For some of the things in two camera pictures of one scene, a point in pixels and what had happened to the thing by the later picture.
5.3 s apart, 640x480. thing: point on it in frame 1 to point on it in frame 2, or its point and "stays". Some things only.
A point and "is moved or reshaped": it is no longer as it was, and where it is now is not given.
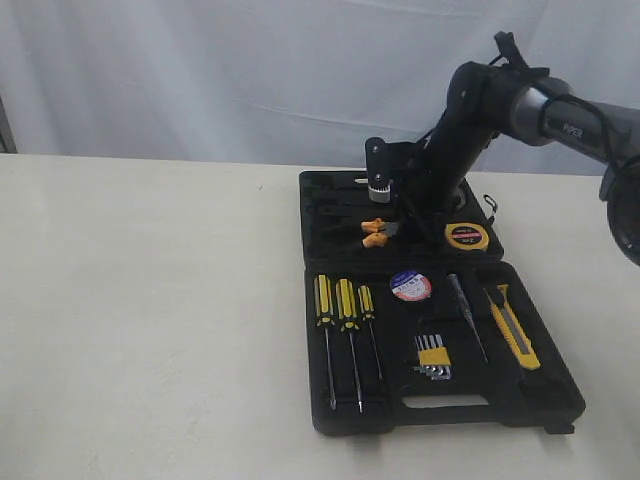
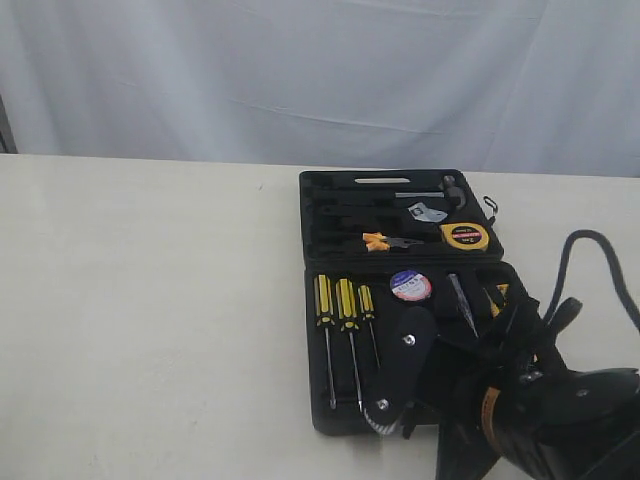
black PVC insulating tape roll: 409,285 stays
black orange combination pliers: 379,232 is moved or reshaped
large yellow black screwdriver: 324,305 stays
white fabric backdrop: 298,82 stays
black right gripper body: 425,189 to 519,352
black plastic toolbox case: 408,326 stays
